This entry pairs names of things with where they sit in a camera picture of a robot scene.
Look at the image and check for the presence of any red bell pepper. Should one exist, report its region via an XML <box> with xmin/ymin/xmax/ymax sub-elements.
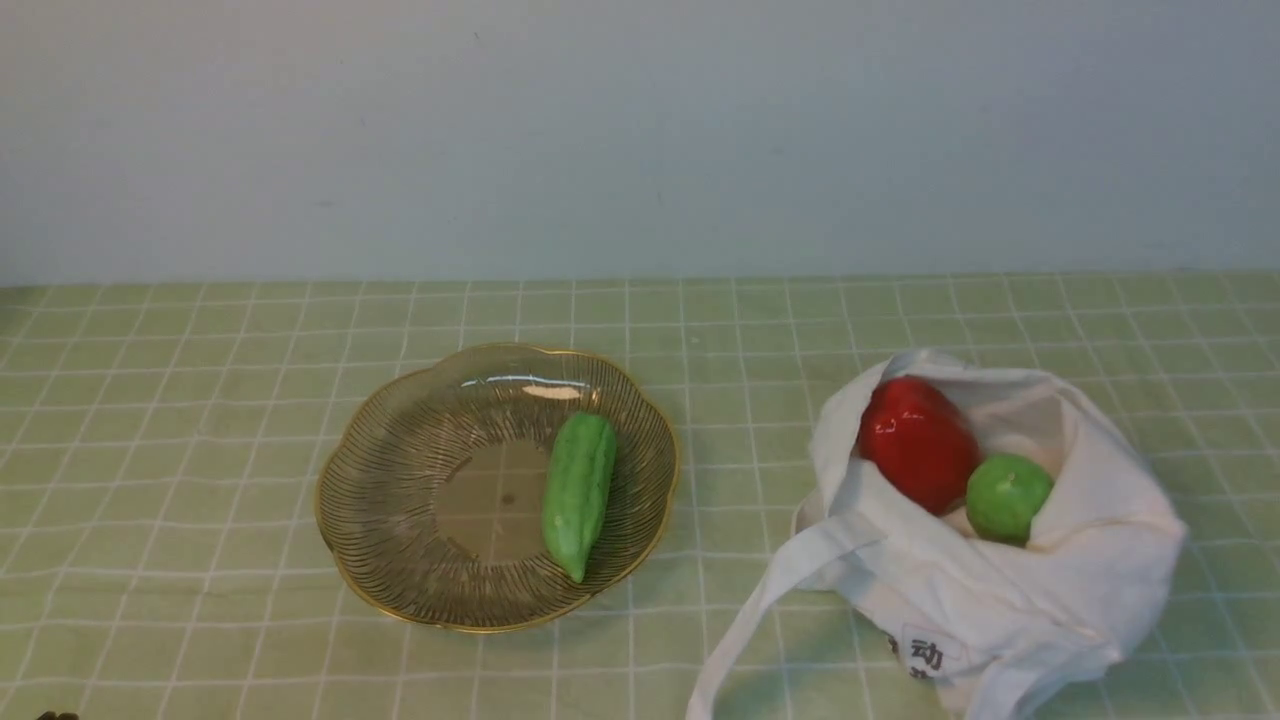
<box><xmin>855</xmin><ymin>375</ymin><xmax>983</xmax><ymax>516</ymax></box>

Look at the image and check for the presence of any round green vegetable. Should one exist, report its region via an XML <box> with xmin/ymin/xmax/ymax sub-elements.
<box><xmin>965</xmin><ymin>454</ymin><xmax>1053</xmax><ymax>547</ymax></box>

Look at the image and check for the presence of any gold-rimmed glass plate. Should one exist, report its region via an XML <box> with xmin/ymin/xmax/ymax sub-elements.
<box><xmin>315</xmin><ymin>343</ymin><xmax>681</xmax><ymax>633</ymax></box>

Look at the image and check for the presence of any green bitter gourd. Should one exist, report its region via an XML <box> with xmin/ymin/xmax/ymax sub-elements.
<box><xmin>541</xmin><ymin>413</ymin><xmax>617</xmax><ymax>584</ymax></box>

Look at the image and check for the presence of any white cloth bag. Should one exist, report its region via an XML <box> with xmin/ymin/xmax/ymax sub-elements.
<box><xmin>686</xmin><ymin>348</ymin><xmax>1187</xmax><ymax>719</ymax></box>

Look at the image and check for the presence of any green checkered tablecloth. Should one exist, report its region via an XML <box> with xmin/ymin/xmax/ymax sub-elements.
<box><xmin>1</xmin><ymin>270</ymin><xmax>1279</xmax><ymax>719</ymax></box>

